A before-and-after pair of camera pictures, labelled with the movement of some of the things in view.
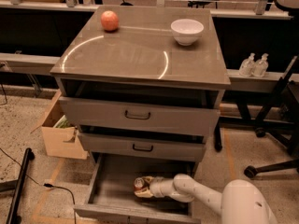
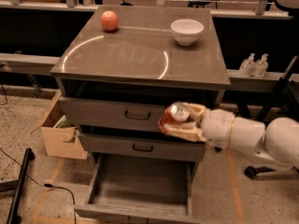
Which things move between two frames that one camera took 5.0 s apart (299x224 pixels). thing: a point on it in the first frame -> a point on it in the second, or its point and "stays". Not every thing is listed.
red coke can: (138, 184) -> (175, 113)
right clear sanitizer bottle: (261, 66) stays
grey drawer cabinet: (141, 82) stays
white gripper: (156, 187) -> (217, 127)
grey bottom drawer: (113, 201) stays
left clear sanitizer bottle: (246, 70) stays
